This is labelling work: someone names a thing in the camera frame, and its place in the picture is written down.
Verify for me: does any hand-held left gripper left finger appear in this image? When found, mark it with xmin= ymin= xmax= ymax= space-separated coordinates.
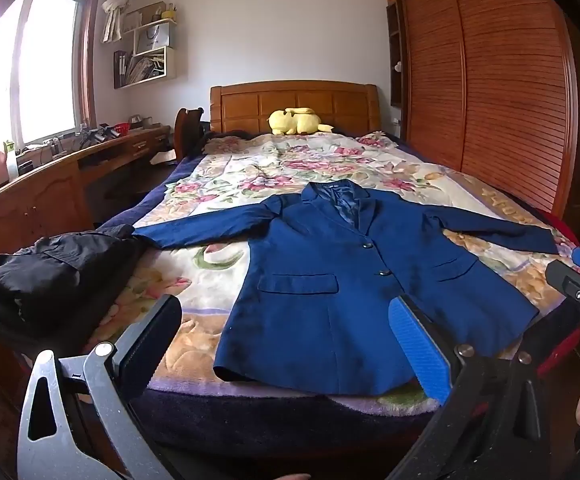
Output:
xmin=17 ymin=294 xmax=183 ymax=480

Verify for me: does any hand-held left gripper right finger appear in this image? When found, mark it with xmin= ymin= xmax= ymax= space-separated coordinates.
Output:
xmin=389 ymin=294 xmax=545 ymax=480

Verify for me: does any blue blazer jacket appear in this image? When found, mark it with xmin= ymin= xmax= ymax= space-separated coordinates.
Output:
xmin=132 ymin=180 xmax=560 ymax=397

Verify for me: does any black jacket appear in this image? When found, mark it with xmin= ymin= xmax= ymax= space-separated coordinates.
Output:
xmin=0 ymin=224 xmax=147 ymax=347

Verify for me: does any floral blanket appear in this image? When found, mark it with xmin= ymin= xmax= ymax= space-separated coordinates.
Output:
xmin=87 ymin=132 xmax=580 ymax=411

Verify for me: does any wooden desk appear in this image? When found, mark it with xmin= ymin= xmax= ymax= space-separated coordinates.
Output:
xmin=0 ymin=125 xmax=171 ymax=266

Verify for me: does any wooden slatted wardrobe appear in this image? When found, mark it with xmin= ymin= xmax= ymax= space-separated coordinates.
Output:
xmin=382 ymin=0 xmax=580 ymax=221

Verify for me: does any wooden chair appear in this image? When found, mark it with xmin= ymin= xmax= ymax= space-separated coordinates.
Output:
xmin=174 ymin=107 xmax=205 ymax=161

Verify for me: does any wooden bed headboard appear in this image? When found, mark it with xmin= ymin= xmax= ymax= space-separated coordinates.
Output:
xmin=210 ymin=81 xmax=381 ymax=137

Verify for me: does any yellow plush toy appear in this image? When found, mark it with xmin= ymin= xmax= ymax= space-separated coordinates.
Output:
xmin=268 ymin=107 xmax=335 ymax=136

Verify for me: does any white paper bag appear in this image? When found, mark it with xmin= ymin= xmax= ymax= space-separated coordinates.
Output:
xmin=134 ymin=22 xmax=170 ymax=56

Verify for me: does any window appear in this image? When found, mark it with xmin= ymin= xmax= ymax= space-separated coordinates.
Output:
xmin=0 ymin=0 xmax=96 ymax=171

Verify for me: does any tied white curtain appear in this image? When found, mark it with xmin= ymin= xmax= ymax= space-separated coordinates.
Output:
xmin=100 ymin=0 xmax=143 ymax=44

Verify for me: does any white wall shelf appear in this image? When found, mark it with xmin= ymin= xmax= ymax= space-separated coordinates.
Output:
xmin=114 ymin=17 xmax=179 ymax=90

